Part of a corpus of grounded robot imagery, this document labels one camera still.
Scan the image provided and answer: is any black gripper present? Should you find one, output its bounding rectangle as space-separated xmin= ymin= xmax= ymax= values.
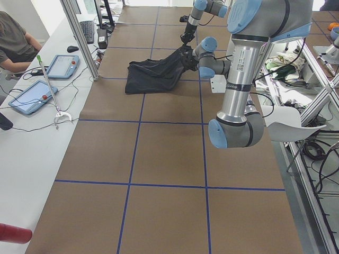
xmin=180 ymin=26 xmax=197 ymax=46
xmin=181 ymin=49 xmax=198 ymax=71

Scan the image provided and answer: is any black printed t-shirt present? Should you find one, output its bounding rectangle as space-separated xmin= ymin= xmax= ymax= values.
xmin=125 ymin=46 xmax=192 ymax=94

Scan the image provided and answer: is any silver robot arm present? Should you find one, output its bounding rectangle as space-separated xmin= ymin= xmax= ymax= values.
xmin=181 ymin=1 xmax=313 ymax=149
xmin=180 ymin=0 xmax=228 ymax=46

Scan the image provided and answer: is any black keyboard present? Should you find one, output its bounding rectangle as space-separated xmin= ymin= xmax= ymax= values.
xmin=79 ymin=20 xmax=94 ymax=44

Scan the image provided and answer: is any white plastic chair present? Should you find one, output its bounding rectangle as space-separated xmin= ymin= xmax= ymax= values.
xmin=261 ymin=105 xmax=326 ymax=142

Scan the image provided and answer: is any black computer mouse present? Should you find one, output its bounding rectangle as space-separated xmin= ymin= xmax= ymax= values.
xmin=67 ymin=46 xmax=79 ymax=53

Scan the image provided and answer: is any blue teach pendant far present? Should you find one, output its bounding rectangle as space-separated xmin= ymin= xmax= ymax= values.
xmin=46 ymin=55 xmax=79 ymax=79

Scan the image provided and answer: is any blue teach pendant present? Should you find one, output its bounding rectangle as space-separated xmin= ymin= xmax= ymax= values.
xmin=46 ymin=55 xmax=79 ymax=79
xmin=8 ymin=80 xmax=52 ymax=115

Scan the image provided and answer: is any reacher grabber stick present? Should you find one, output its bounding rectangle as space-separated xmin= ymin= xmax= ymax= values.
xmin=37 ymin=55 xmax=72 ymax=130

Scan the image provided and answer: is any blue teach pendant near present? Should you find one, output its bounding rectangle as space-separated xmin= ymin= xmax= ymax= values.
xmin=8 ymin=80 xmax=52 ymax=115

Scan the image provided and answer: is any seated person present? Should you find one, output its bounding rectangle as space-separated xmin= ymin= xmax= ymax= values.
xmin=1 ymin=11 xmax=42 ymax=73

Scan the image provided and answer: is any red cylinder bottle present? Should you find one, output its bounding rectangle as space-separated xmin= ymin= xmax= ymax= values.
xmin=1 ymin=223 xmax=32 ymax=244

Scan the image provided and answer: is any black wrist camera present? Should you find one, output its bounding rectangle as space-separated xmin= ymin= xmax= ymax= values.
xmin=180 ymin=15 xmax=189 ymax=23

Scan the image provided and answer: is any aluminium camera post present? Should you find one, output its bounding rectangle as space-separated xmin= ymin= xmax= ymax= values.
xmin=60 ymin=0 xmax=99 ymax=81

